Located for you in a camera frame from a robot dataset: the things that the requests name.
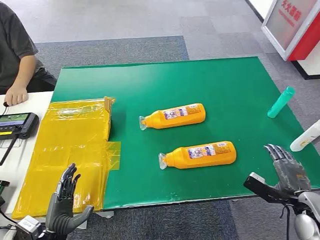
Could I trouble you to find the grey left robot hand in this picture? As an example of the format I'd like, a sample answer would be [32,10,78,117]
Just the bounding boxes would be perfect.
[45,163,94,237]

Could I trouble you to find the person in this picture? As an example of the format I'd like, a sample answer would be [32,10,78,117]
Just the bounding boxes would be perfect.
[0,1,57,107]

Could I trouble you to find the black handheld controller with screen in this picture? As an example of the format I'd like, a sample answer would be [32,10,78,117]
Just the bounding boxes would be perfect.
[0,112,40,141]

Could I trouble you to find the person's hand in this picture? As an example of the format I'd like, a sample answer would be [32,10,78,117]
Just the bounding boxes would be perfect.
[4,86,29,107]

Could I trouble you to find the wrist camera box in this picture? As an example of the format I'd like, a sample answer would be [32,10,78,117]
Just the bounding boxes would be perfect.
[243,172,299,205]
[14,215,44,240]

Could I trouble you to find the red and white cabinet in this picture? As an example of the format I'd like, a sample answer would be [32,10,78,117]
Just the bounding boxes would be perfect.
[260,0,320,63]

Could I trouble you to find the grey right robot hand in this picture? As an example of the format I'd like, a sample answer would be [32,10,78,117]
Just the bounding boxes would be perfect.
[263,144,312,194]

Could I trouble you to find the teal plastic bottle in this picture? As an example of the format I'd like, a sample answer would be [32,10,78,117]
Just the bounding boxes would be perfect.
[267,86,296,119]

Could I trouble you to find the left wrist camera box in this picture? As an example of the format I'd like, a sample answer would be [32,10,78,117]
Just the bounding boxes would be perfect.
[14,215,44,240]

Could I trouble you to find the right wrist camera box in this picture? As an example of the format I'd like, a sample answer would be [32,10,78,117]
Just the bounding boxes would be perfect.
[243,172,299,205]

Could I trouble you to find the white plastic bottle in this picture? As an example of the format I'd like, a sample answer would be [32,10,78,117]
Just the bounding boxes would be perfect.
[290,119,320,153]

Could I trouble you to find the black controller cable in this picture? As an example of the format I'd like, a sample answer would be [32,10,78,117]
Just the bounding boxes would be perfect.
[0,136,17,167]

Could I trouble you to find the yellow plastic wrapped box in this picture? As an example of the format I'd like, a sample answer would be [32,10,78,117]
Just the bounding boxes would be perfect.
[11,96,122,221]

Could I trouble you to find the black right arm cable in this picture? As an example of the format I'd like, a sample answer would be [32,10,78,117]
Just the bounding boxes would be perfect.
[279,204,292,240]

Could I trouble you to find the grey table foot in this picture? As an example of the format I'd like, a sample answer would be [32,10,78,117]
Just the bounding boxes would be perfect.
[96,210,115,220]

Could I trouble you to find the orange bottle with clear cap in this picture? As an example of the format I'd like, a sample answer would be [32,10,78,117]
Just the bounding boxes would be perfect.
[139,103,207,131]
[158,141,237,171]

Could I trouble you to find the green table mat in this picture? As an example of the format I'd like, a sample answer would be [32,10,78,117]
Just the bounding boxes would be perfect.
[51,56,320,211]

